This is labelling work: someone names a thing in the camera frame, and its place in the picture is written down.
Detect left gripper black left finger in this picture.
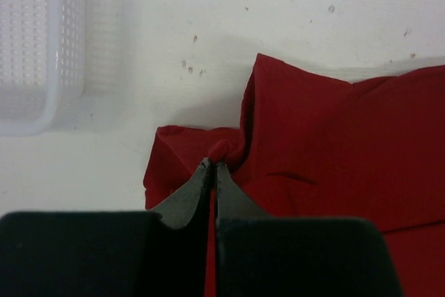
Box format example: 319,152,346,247
1,159,212,296

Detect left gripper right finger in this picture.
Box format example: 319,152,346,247
215,163,403,296

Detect white plastic basket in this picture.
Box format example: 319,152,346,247
1,0,123,136

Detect red t shirt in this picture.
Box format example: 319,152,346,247
143,54,444,296

